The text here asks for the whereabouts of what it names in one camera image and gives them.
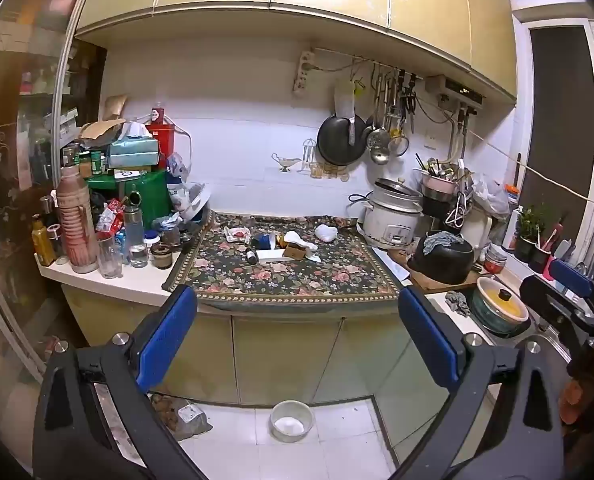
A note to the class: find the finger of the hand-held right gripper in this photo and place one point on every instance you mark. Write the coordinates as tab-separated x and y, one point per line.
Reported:
572	276
542	295

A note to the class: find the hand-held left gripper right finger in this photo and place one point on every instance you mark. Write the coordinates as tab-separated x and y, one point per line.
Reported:
427	330

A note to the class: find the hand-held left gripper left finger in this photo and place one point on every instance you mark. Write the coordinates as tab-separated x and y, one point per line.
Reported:
169	330

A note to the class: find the small dark bottle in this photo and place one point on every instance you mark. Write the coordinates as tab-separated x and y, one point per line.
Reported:
251	255

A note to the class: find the tissue red print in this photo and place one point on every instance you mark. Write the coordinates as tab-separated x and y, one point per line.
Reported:
237	233

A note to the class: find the white box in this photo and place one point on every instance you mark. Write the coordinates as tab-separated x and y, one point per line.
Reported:
270	256

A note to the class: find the blue and white cup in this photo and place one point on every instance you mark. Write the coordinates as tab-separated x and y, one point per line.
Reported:
263	241

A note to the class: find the white foam fruit net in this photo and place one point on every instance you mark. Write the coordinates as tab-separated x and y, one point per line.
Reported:
325	233

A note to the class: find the brown cardboard piece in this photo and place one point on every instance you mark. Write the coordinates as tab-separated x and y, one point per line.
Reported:
294	251

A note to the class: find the white floor bowl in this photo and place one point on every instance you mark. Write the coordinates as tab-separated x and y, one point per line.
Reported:
291	420

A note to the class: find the black cup with brushes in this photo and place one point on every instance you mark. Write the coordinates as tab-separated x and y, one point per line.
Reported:
542	255

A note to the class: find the grey rag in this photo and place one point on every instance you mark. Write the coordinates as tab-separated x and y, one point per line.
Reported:
457	302

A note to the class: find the green pot yellow lid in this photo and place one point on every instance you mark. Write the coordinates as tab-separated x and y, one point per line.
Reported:
499	305

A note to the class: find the wooden cutting board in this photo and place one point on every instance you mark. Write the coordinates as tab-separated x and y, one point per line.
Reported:
437	286

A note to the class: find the stacked red bowls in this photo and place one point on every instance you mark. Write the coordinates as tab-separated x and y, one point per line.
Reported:
494	260

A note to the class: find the potted green plant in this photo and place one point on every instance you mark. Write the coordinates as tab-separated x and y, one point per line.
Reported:
529	230

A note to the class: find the black cooking pot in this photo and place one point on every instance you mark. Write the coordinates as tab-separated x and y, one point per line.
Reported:
439	265

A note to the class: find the white paper sheet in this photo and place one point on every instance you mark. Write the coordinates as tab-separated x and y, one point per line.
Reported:
394	266

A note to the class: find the white plastic bottle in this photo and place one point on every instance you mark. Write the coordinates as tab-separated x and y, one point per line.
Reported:
512	227

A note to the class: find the dark glass jar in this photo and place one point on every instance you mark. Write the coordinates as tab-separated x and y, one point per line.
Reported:
162	256

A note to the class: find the grey plastic bag with label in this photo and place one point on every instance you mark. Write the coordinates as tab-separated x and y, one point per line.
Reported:
182	412

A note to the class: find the grey dish cloth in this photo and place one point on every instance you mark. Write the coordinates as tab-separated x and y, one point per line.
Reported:
439	241

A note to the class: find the white kettle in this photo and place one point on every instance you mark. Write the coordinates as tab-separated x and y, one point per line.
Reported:
477	230

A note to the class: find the clear drinking glass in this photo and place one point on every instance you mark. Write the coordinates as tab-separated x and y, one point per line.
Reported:
109	257

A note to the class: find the clear water bottle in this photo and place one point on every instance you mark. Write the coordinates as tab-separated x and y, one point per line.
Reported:
138	240

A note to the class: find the white plastic bag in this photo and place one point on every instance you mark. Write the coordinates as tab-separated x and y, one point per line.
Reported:
492	195

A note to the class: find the white rice cooker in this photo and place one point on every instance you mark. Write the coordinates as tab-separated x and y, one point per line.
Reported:
392	220

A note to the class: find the red snack packet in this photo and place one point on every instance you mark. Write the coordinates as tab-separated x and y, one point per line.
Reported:
109	215

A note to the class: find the green box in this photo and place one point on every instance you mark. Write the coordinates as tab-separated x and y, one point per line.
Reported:
142	195

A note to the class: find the floral cloth mat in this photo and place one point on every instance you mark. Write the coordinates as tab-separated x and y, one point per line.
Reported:
297	275

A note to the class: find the pink ribbed thermos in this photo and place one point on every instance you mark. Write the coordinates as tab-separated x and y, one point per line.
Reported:
74	225

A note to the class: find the pink utensil holder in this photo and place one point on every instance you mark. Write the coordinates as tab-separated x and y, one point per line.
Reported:
439	185

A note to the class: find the dark window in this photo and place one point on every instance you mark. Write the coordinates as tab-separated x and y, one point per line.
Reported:
562	125

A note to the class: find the yellow oil bottle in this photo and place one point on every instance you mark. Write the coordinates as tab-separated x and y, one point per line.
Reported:
42	242

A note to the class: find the plastic bag blue print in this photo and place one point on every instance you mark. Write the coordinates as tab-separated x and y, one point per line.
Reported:
179	175

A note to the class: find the teal tissue box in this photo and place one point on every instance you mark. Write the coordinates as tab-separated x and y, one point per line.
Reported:
133	152

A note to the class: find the metal strainer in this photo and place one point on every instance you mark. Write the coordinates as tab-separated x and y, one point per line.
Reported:
398	144

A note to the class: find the red container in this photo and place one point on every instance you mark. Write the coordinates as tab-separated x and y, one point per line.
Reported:
163	132

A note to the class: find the black hanging wok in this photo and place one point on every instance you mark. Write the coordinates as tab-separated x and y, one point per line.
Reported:
341	145

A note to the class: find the brown paper bag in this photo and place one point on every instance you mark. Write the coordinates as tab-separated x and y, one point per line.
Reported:
104	125

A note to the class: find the glass door cabinet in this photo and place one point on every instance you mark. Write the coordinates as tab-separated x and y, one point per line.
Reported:
22	160

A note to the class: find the hanging knives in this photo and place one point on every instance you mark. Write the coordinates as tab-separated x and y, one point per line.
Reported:
409	102

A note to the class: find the white power strip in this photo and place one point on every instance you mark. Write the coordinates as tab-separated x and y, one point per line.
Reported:
303	71

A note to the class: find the glassware wall sticker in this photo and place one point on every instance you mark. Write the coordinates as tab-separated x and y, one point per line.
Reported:
327	170

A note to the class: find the gravy boat wall sticker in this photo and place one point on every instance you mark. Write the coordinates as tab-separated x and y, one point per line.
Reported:
286	162

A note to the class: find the white wall appliance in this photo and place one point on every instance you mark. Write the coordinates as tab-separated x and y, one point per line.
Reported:
454	89

